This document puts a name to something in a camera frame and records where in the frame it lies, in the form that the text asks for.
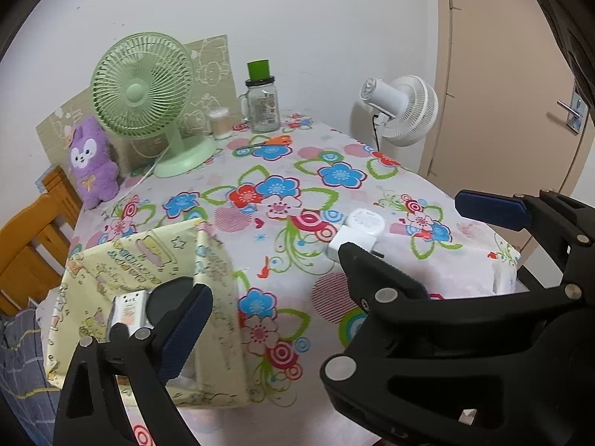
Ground white cube charger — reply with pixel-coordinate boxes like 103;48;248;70
327;225;378;263

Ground tall white product box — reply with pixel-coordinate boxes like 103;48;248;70
107;290;148;342

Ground blue plaid bedding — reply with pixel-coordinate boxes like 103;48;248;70
1;308;61;445

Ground beige door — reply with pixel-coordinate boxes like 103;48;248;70
419;0;594;195

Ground yellow fabric storage box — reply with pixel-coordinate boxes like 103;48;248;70
44;220;249;409

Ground floral tablecloth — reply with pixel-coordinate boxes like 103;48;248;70
70;114;520;445

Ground white standing fan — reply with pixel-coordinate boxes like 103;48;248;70
360;75;439;148

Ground wooden chair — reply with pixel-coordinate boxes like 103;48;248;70
0;166;82;316

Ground glass jar green lid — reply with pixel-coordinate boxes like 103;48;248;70
238;59;280;134

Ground cotton swab container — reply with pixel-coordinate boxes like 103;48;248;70
208;108;233;140

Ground purple plush bunny toy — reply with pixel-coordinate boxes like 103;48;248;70
68;116;119;210

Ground beige cartoon patterned board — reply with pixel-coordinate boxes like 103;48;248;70
36;34;239;173

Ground green desk fan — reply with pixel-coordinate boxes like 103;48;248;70
90;32;216;178

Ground metal door handle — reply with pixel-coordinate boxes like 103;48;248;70
557;85;589;134

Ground orange handled scissors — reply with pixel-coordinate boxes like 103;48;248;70
253;135;292;147

